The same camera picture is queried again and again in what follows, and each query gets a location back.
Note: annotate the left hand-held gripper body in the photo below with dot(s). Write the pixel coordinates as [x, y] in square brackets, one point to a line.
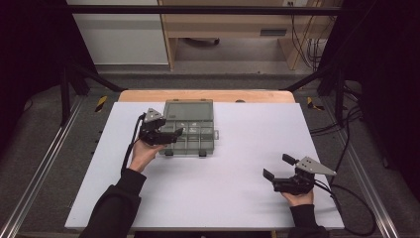
[151, 132]

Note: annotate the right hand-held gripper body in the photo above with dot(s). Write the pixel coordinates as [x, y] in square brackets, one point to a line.
[294, 184]

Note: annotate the grey transparent compartment box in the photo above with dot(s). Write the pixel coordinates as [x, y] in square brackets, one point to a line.
[198, 125]

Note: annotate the person's right hand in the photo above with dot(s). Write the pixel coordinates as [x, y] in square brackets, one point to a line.
[299, 199]

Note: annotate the person's left hand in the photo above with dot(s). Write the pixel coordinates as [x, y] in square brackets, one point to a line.
[143, 155]

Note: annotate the group of small white parts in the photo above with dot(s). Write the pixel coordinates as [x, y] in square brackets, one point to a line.
[193, 128]

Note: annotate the white table cover board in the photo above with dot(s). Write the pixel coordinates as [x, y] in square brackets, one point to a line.
[247, 165]

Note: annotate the yellow black tape marker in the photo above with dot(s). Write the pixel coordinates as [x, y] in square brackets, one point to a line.
[312, 104]
[101, 103]

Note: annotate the white cabinet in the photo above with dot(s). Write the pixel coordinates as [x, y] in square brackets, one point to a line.
[120, 36]

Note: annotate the wooden desk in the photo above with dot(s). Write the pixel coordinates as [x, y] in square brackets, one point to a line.
[228, 24]

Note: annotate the black curtain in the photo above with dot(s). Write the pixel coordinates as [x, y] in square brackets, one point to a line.
[29, 66]
[386, 82]

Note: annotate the aluminium rail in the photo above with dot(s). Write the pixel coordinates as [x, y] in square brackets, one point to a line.
[366, 178]
[39, 165]

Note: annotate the black frame strut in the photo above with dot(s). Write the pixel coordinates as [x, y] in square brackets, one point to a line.
[71, 89]
[333, 89]

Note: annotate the black horizontal frame bar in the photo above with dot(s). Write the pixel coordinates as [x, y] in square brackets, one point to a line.
[204, 10]

